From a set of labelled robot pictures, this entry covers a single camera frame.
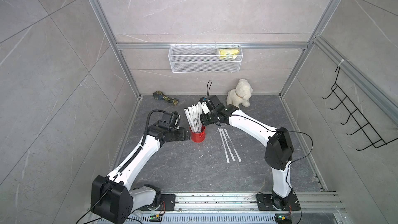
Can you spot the camouflage cloth piece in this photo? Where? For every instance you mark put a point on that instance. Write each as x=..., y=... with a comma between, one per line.
x=159, y=95

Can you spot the red cup container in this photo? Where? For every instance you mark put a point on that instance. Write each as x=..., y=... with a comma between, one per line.
x=198, y=137

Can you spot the black wire hook rack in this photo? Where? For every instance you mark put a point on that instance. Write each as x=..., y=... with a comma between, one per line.
x=362, y=125

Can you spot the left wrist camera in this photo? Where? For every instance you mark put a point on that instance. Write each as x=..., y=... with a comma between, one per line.
x=169, y=121

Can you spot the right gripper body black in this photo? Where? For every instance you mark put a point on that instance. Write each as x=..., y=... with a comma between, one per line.
x=209, y=118

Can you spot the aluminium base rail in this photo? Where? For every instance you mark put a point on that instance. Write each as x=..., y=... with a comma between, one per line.
x=246, y=202

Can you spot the white plush dog toy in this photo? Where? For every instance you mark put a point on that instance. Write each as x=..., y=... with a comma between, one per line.
x=240, y=95

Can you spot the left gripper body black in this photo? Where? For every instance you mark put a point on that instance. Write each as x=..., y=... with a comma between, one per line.
x=178, y=135

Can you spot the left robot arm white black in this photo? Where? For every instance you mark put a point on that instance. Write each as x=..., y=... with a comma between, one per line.
x=112, y=196

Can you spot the bundle of white straws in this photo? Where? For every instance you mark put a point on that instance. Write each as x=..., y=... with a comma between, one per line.
x=193, y=116

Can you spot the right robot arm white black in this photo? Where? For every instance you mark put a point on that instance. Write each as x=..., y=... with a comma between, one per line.
x=277, y=141

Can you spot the white wire mesh basket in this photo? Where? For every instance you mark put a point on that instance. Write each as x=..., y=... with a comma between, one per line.
x=202, y=59

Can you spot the yellow sponge in basket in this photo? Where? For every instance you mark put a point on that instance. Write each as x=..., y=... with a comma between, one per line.
x=228, y=53

